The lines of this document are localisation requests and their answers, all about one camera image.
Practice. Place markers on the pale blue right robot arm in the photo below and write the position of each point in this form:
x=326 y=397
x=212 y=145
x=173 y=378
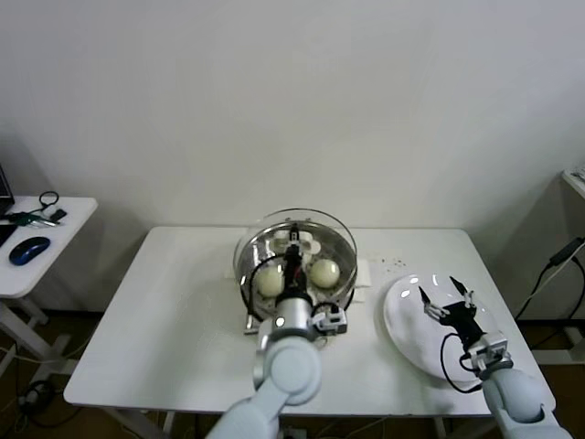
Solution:
x=516 y=402

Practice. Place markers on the white power strip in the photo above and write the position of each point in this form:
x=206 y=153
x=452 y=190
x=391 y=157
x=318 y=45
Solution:
x=294 y=433

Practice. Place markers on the large white plate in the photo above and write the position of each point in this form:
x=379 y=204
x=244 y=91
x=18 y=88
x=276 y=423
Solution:
x=402 y=320

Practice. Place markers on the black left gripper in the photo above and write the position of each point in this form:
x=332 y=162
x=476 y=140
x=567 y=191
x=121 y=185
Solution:
x=293 y=272

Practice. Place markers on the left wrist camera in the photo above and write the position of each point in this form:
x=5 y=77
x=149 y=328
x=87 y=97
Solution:
x=329 y=320

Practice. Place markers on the glass pot lid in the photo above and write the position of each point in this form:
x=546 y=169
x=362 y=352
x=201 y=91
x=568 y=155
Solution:
x=329 y=228

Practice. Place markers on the small black device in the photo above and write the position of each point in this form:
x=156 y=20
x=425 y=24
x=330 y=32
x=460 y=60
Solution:
x=58 y=215

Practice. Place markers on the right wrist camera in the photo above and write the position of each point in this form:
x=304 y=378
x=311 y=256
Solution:
x=491 y=350

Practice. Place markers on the white side table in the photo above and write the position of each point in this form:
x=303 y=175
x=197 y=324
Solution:
x=68 y=228

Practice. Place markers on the perforated steel steamer basket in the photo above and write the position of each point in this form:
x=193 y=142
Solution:
x=256 y=249

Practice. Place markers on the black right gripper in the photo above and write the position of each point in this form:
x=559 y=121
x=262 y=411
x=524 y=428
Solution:
x=459 y=320

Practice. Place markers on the black laptop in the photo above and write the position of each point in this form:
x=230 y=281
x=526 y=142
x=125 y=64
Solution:
x=3 y=187

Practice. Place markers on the blue computer mouse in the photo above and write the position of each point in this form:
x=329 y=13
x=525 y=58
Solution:
x=29 y=250

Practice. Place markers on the white steamed baozi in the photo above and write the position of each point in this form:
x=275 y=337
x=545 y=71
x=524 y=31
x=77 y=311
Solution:
x=325 y=273
x=269 y=281

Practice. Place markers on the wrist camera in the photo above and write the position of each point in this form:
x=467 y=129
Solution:
x=491 y=350
x=329 y=320

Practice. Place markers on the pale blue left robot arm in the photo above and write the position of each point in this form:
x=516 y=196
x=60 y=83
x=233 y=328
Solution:
x=288 y=366

